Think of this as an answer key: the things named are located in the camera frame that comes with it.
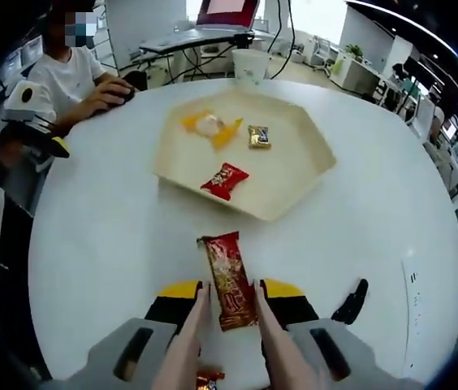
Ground black snack clear wrapper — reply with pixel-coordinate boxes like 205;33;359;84
331;278;369;325

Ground black office chair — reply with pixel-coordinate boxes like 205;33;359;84
123;71;149;93

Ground orange clear snack packet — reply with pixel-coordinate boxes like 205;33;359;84
179;113;244;152

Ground black computer mouse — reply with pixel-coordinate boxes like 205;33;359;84
106;83;136;106

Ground small orange candy packet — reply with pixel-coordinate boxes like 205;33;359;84
195;368;227;390

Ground white storage shelf rack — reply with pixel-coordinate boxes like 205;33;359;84
0;2;117;98

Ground white paper cup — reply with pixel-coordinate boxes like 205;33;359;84
231;48;273;86

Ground laptop with red screen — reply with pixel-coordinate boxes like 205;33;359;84
131;26;279;80

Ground small gold candy packet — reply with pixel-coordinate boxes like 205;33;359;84
247;124;274;150

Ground white mesh office chair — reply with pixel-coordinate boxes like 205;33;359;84
312;36;339;74

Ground red brown long wafer bar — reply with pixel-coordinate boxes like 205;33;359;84
196;231;261;333

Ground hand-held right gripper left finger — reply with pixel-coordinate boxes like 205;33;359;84
85;279;202;383

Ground green potted plant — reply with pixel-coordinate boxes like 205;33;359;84
344;43;365;62

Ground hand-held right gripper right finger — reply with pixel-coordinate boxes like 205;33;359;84
257;278;378;384

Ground red desktop monitor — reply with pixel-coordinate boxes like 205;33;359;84
195;0;261;32

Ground small red candy packet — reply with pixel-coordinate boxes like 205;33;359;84
200;162;250;202

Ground white power strip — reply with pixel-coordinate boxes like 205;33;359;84
400;247;433;379

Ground cream hexagonal container tray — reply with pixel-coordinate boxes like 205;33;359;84
153;87;338;223

